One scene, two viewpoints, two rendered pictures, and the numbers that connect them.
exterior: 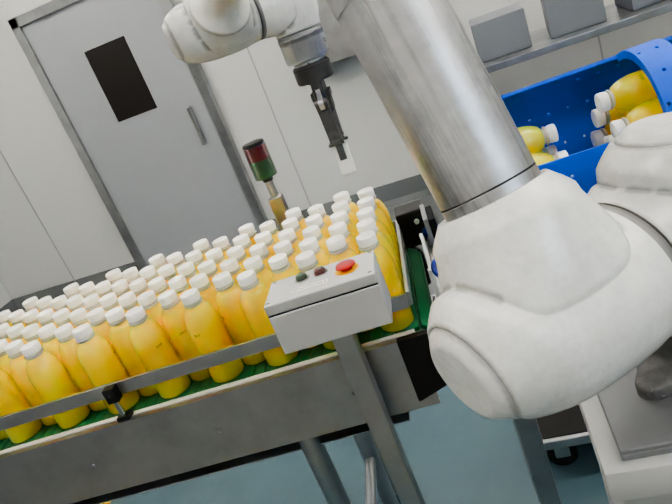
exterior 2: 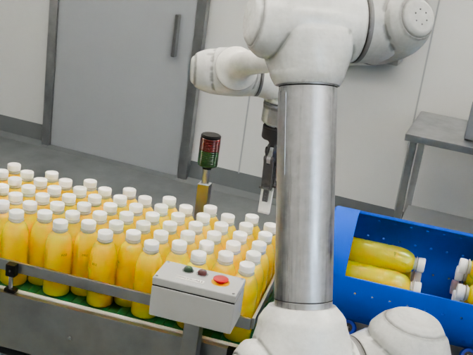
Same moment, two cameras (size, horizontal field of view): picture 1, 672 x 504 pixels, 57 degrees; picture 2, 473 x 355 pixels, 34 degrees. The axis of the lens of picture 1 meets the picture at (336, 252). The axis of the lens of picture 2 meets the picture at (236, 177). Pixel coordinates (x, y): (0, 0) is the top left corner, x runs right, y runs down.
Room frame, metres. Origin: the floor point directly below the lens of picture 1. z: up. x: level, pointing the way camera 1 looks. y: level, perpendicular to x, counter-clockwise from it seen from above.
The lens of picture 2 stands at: (-0.65, -0.04, 1.91)
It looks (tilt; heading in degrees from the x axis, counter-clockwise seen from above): 18 degrees down; 1
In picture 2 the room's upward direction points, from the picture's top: 8 degrees clockwise
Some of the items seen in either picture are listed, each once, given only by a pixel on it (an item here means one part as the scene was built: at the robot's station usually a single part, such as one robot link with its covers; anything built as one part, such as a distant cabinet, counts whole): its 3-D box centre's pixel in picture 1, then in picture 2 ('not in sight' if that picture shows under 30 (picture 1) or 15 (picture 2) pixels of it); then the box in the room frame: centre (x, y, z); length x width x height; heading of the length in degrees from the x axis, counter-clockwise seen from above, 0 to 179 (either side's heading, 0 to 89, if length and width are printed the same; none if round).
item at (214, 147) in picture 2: (256, 152); (210, 143); (1.68, 0.10, 1.23); 0.06 x 0.06 x 0.04
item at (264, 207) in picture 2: (344, 158); (265, 200); (1.25, -0.09, 1.22); 0.03 x 0.01 x 0.07; 79
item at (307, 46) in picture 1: (304, 47); (279, 114); (1.26, -0.09, 1.45); 0.09 x 0.09 x 0.06
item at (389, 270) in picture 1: (383, 284); (241, 303); (1.12, -0.06, 0.99); 0.07 x 0.07 x 0.19
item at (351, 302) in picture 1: (329, 301); (197, 296); (1.01, 0.04, 1.05); 0.20 x 0.10 x 0.10; 80
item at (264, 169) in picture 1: (263, 168); (207, 157); (1.68, 0.10, 1.18); 0.06 x 0.06 x 0.05
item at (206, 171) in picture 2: (263, 169); (207, 158); (1.68, 0.10, 1.18); 0.06 x 0.06 x 0.16
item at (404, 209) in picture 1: (413, 226); not in sight; (1.46, -0.20, 0.95); 0.10 x 0.07 x 0.10; 170
